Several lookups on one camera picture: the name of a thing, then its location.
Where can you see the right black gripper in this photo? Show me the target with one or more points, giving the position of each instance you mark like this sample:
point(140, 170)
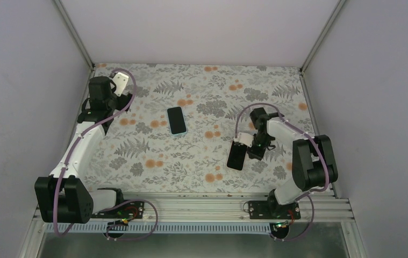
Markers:
point(253, 155)

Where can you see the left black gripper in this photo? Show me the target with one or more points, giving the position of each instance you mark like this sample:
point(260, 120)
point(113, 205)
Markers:
point(124, 99)

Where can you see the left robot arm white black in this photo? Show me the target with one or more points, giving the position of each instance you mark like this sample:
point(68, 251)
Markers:
point(62, 196)

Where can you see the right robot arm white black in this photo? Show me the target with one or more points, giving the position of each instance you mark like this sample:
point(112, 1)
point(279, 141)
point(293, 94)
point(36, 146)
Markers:
point(313, 161)

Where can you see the phone in blue case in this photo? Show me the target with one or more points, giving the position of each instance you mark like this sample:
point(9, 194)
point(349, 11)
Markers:
point(176, 120)

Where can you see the floral patterned table mat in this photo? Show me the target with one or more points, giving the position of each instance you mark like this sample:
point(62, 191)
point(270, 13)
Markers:
point(139, 153)

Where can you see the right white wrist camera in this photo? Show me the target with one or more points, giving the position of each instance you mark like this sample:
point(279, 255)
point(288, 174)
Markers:
point(244, 139)

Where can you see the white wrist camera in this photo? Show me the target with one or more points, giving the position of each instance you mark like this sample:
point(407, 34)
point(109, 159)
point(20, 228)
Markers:
point(244, 139)
point(121, 81)

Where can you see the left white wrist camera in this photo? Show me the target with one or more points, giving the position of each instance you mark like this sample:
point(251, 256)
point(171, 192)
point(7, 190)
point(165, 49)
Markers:
point(121, 81)

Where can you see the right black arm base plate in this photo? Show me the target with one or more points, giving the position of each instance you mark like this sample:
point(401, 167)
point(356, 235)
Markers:
point(262, 210)

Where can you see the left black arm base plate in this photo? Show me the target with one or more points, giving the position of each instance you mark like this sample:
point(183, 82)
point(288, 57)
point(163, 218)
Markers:
point(131, 210)

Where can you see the aluminium rail base frame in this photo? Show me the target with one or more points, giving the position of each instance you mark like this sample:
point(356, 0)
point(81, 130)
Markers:
point(208, 225)

